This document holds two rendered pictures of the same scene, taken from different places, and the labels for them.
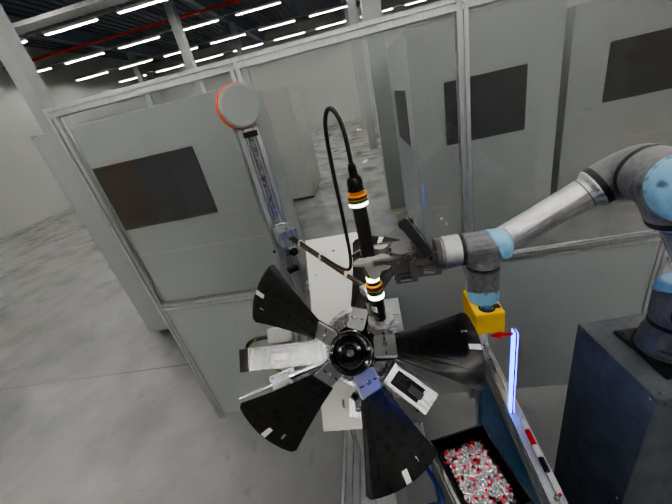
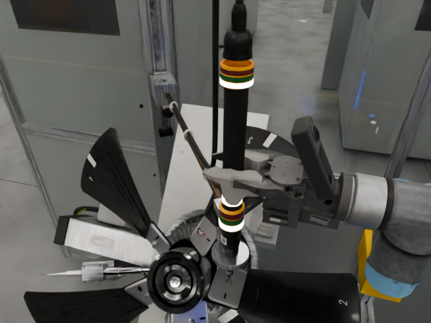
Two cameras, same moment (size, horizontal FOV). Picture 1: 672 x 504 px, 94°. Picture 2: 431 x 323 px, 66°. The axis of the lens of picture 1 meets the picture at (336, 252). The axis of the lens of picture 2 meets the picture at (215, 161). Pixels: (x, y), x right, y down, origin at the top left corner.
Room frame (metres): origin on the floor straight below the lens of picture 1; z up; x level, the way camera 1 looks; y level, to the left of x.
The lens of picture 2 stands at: (0.27, -0.10, 1.77)
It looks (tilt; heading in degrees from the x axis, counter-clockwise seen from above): 34 degrees down; 7
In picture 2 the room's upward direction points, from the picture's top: straight up
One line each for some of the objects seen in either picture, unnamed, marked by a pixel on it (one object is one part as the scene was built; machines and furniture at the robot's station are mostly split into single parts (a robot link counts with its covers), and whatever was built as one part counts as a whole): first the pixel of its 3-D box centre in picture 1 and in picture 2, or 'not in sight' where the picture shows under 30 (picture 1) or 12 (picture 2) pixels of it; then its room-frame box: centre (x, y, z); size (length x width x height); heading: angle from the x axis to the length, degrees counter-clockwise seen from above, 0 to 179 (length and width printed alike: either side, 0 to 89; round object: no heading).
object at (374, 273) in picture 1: (372, 269); (231, 189); (0.65, -0.08, 1.46); 0.09 x 0.03 x 0.06; 90
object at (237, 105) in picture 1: (238, 106); not in sight; (1.33, 0.23, 1.88); 0.17 x 0.15 x 0.16; 80
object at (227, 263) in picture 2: (375, 305); (228, 233); (0.69, -0.07, 1.33); 0.09 x 0.07 x 0.10; 25
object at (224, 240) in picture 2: (368, 256); (233, 166); (0.68, -0.08, 1.48); 0.04 x 0.04 x 0.46
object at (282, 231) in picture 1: (285, 235); (163, 88); (1.25, 0.19, 1.37); 0.10 x 0.07 x 0.08; 25
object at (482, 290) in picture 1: (481, 278); (397, 251); (0.65, -0.34, 1.36); 0.11 x 0.08 x 0.11; 163
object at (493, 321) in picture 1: (482, 311); (380, 265); (0.91, -0.48, 1.02); 0.16 x 0.10 x 0.11; 170
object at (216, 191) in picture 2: (321, 258); (188, 136); (0.96, 0.05, 1.37); 0.54 x 0.01 x 0.01; 25
